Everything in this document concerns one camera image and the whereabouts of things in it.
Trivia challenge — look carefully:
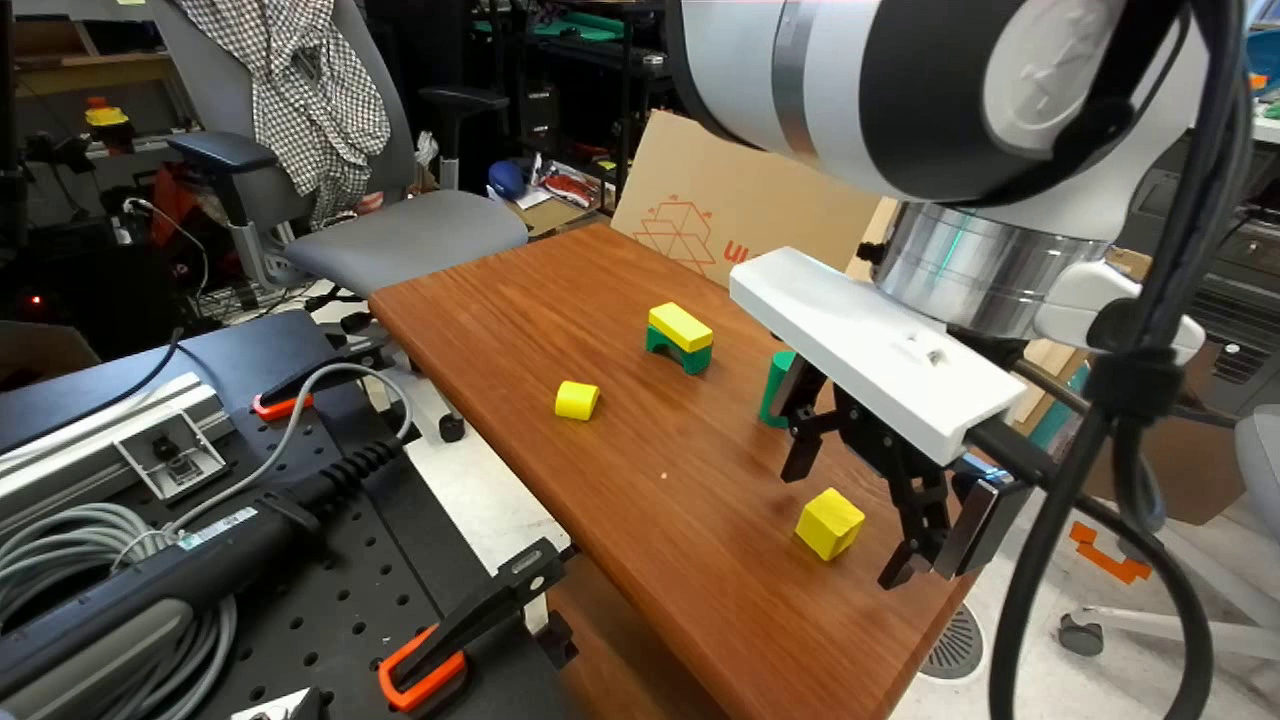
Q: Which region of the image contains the green arch block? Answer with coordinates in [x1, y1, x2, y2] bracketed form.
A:
[644, 324, 716, 381]

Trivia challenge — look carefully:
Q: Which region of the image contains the checkered cloth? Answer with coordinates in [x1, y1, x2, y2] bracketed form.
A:
[175, 0, 397, 201]

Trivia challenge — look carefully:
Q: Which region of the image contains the gray office chair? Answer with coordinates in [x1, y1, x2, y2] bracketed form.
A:
[164, 0, 533, 301]

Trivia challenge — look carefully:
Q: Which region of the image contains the orange handled clamp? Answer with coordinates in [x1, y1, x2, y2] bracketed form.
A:
[247, 377, 337, 426]

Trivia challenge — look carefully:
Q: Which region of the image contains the small yellow cube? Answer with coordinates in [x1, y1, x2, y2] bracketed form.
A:
[553, 377, 604, 426]

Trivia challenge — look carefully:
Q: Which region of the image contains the yellow rectangular block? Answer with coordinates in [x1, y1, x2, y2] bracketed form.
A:
[644, 301, 716, 360]

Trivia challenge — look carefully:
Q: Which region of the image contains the orange floor bracket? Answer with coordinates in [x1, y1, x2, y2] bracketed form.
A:
[1070, 517, 1155, 587]

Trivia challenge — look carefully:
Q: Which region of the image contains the black corrugated cable hose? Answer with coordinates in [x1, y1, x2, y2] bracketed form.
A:
[0, 437, 412, 697]

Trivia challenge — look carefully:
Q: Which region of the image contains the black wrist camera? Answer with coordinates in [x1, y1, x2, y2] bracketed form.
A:
[948, 452, 1040, 579]

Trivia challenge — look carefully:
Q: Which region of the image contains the aluminium rail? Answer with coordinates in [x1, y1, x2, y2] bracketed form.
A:
[0, 373, 232, 506]

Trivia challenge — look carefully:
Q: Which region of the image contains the brown cardboard sheet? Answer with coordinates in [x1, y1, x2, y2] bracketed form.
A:
[607, 106, 891, 290]

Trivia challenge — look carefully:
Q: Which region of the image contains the white camera mounting plate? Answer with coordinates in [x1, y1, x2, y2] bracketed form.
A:
[723, 244, 1040, 469]

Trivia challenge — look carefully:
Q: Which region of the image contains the black perforated board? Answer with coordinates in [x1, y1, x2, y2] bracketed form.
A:
[196, 437, 593, 720]

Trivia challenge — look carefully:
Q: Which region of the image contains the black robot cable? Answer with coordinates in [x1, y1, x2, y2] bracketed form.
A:
[948, 0, 1280, 720]

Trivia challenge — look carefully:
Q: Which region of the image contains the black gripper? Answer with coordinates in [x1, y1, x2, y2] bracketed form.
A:
[775, 355, 969, 592]

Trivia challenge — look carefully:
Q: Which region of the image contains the gray chair base with casters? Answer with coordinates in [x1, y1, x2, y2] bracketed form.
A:
[1056, 402, 1280, 704]

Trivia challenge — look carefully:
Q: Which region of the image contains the thin gray cable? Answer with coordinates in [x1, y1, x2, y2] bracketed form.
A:
[156, 355, 420, 545]

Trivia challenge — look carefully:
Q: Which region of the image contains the teal plastic item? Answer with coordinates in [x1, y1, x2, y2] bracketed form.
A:
[1029, 384, 1088, 457]

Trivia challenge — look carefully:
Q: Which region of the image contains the green cylinder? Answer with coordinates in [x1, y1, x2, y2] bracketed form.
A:
[758, 346, 809, 433]

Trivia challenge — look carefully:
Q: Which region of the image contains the gray cable bundle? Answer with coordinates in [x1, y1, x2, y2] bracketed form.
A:
[0, 496, 246, 720]

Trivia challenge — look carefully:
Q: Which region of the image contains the black clamp with orange handle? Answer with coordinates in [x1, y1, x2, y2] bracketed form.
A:
[377, 536, 575, 716]

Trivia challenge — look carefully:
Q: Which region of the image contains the brown cardboard box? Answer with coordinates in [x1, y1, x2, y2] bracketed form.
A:
[1139, 396, 1254, 528]

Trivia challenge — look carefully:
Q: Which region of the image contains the round floor drain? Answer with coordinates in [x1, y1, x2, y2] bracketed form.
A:
[918, 604, 992, 686]

